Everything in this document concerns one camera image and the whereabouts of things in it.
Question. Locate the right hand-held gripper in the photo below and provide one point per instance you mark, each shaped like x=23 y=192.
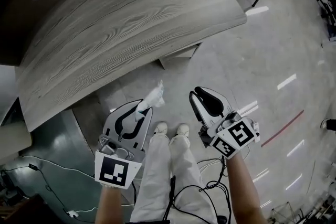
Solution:
x=233 y=136

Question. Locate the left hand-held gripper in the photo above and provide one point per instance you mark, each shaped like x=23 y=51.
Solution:
x=113 y=168

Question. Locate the person's left forearm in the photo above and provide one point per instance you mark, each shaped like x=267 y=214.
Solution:
x=109 y=204

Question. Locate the person's right forearm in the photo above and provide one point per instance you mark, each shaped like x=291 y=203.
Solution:
x=241 y=186

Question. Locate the grey wooden desk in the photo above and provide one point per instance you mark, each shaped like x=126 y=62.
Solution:
x=110 y=34

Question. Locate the person's left white shoe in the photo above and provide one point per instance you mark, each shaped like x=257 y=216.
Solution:
x=160 y=128

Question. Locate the person's white shoe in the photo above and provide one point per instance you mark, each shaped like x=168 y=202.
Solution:
x=160 y=128
x=182 y=129

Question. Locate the person's right white shoe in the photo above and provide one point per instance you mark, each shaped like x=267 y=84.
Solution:
x=182 y=129

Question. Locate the person's white trouser legs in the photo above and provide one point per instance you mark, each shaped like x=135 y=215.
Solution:
x=157 y=178

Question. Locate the red floor tape strip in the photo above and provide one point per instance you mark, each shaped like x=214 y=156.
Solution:
x=282 y=128

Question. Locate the black metal stand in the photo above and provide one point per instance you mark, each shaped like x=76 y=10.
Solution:
x=284 y=211

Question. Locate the grey desk pedestal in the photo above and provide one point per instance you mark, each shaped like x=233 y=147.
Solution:
x=178 y=56

